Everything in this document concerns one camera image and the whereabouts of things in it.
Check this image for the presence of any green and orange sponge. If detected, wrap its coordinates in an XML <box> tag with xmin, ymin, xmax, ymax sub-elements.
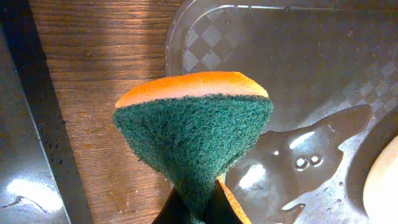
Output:
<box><xmin>113</xmin><ymin>72</ymin><xmax>273</xmax><ymax>223</ymax></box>

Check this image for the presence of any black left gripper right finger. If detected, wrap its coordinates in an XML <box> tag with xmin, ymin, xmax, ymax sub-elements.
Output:
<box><xmin>205</xmin><ymin>180</ymin><xmax>243</xmax><ymax>224</ymax></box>

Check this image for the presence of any small black tray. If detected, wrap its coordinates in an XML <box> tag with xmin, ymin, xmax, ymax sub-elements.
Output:
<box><xmin>1</xmin><ymin>1</ymin><xmax>93</xmax><ymax>223</ymax></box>

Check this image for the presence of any white plate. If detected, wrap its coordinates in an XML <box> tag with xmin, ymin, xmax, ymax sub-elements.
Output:
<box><xmin>363</xmin><ymin>138</ymin><xmax>397</xmax><ymax>224</ymax></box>

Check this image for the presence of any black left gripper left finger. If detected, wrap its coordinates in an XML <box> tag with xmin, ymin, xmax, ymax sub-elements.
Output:
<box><xmin>152</xmin><ymin>188</ymin><xmax>190</xmax><ymax>224</ymax></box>

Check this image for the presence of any large brown tray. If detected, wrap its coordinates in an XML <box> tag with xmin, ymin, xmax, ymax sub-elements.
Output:
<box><xmin>165</xmin><ymin>0</ymin><xmax>397</xmax><ymax>223</ymax></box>

